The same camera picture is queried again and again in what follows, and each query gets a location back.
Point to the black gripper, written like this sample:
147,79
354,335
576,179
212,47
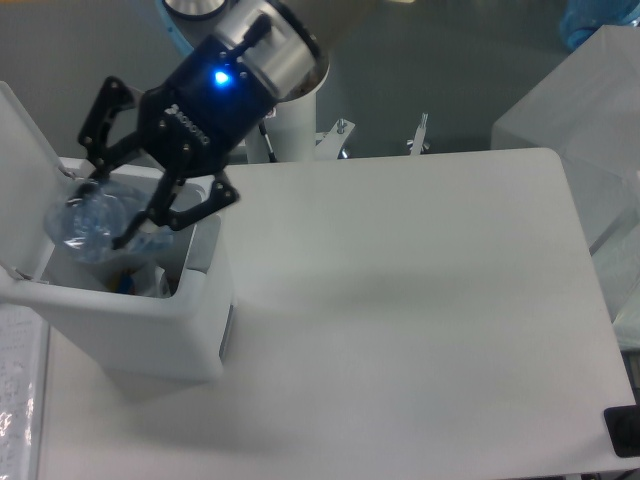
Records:
208,102

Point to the clear plastic water bottle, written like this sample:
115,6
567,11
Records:
84,222

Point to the white plastic bag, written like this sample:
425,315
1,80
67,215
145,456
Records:
151,281

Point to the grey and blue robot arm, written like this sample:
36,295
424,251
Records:
256,56

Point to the white trash can lid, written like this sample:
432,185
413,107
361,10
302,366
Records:
32,179

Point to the white trash can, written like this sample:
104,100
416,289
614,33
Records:
180,337

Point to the blue and yellow snack packet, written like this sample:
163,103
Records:
123,282

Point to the paper sheet in plastic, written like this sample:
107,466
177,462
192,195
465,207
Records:
24,349

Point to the metal clamp bolt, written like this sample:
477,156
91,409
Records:
418,144

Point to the translucent plastic box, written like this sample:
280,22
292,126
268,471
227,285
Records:
587,111

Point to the blue water jug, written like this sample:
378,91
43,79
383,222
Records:
582,18

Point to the black device at edge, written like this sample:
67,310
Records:
623,426

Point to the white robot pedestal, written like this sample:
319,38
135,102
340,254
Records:
288,132

